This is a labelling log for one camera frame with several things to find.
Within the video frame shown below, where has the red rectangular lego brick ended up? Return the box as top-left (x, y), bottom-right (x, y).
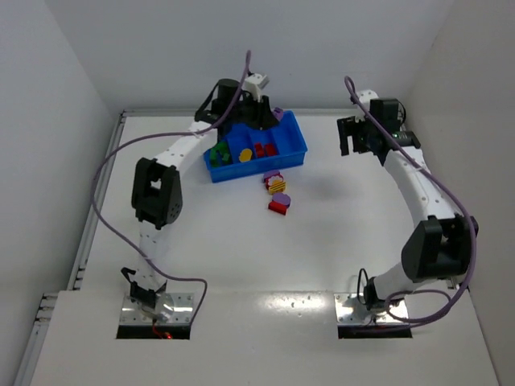
top-left (265, 143), bottom-right (278, 157)

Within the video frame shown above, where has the yellow rounded lego block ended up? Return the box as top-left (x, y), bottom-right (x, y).
top-left (238, 148), bottom-right (253, 162)

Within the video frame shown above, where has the green rectangular lego brick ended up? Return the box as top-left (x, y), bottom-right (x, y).
top-left (209, 141), bottom-right (230, 158)

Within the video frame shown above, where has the green half-round lego block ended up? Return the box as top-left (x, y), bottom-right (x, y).
top-left (211, 158), bottom-right (232, 168)

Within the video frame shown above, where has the purple lego brick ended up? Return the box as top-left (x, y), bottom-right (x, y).
top-left (272, 108), bottom-right (283, 121)

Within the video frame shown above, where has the red scalloped lego block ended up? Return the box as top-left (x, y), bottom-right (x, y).
top-left (254, 142), bottom-right (266, 158)

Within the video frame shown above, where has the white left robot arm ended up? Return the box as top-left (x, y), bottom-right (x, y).
top-left (122, 72), bottom-right (279, 318)

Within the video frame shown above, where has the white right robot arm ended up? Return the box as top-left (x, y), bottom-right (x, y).
top-left (337, 90), bottom-right (479, 310)

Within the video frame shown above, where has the blue divided plastic bin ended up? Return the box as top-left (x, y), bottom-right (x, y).
top-left (204, 110), bottom-right (307, 183)

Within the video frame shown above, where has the purple cloud lego block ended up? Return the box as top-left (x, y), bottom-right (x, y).
top-left (262, 170), bottom-right (283, 187)

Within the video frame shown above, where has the yellow striped lego block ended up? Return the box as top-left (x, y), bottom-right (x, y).
top-left (268, 180), bottom-right (286, 195)

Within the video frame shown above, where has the purple rounded lego block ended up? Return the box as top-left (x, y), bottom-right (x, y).
top-left (272, 192), bottom-right (291, 207)

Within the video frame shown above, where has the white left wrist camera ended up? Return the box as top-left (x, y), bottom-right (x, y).
top-left (242, 73), bottom-right (270, 102)

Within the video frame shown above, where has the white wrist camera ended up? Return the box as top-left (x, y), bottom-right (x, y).
top-left (350, 89), bottom-right (379, 122)
top-left (242, 73), bottom-right (270, 102)

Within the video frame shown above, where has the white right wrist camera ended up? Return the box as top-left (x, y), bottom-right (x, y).
top-left (350, 89), bottom-right (379, 122)

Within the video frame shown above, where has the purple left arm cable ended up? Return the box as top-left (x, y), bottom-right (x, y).
top-left (92, 50), bottom-right (253, 322)

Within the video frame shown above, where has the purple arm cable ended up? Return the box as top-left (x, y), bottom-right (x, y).
top-left (92, 50), bottom-right (253, 322)
top-left (344, 75), bottom-right (478, 333)

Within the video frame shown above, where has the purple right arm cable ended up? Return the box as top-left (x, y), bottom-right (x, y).
top-left (344, 75), bottom-right (478, 333)

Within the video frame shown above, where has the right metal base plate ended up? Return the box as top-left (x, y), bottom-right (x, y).
top-left (334, 293), bottom-right (404, 327)

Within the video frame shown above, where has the metal base plate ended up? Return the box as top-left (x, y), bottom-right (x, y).
top-left (334, 293), bottom-right (404, 327)
top-left (119, 293), bottom-right (194, 326)

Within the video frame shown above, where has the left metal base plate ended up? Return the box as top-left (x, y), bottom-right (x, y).
top-left (119, 293), bottom-right (194, 326)

